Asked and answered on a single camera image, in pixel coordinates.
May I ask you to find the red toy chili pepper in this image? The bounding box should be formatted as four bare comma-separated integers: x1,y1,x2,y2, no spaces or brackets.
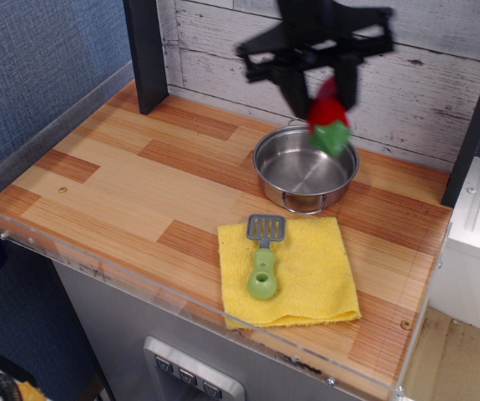
306,78,351,157

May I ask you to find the dark left frame post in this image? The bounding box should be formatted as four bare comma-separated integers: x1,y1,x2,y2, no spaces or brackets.
123,0,169,114

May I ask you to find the green grey toy spatula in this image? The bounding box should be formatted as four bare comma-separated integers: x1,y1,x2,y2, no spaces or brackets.
246,214,286,301

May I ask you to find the yellow cloth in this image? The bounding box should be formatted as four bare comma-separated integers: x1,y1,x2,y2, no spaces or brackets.
218,217,361,329

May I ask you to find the grey toy cabinet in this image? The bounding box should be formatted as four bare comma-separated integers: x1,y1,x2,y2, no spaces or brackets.
55,263,394,400

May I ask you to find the clear acrylic guard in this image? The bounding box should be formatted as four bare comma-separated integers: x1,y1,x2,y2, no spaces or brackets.
0,66,451,395

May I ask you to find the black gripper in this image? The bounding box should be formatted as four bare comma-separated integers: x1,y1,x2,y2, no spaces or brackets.
235,1,394,119

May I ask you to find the silver button panel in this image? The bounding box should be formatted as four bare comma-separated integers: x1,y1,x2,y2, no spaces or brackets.
144,336,245,400

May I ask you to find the black yellow object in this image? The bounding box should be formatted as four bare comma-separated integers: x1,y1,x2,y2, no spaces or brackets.
0,355,48,400

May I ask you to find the stainless steel pot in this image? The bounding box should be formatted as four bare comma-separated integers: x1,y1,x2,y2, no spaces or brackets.
252,124,360,215

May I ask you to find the white metal box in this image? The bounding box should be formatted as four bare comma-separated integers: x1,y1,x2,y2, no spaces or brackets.
429,157,480,329

